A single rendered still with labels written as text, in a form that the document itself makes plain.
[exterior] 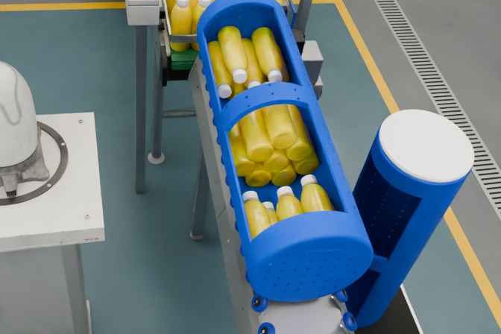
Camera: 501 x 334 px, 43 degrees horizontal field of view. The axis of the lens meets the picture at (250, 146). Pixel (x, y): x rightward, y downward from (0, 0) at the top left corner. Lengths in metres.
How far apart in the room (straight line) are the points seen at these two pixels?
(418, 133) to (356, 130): 1.47
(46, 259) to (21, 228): 0.27
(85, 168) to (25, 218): 0.20
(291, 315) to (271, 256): 0.26
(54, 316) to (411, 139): 1.19
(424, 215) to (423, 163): 0.18
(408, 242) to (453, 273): 0.96
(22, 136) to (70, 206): 0.20
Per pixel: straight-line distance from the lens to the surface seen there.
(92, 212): 1.53
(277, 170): 1.66
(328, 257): 1.40
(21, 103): 1.48
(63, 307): 2.01
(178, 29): 2.12
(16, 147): 1.53
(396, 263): 2.12
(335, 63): 3.70
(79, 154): 1.65
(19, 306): 1.98
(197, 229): 2.68
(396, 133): 1.87
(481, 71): 4.05
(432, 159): 1.84
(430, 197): 1.84
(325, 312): 1.59
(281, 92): 1.58
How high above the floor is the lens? 2.29
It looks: 47 degrees down
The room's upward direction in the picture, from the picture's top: 11 degrees clockwise
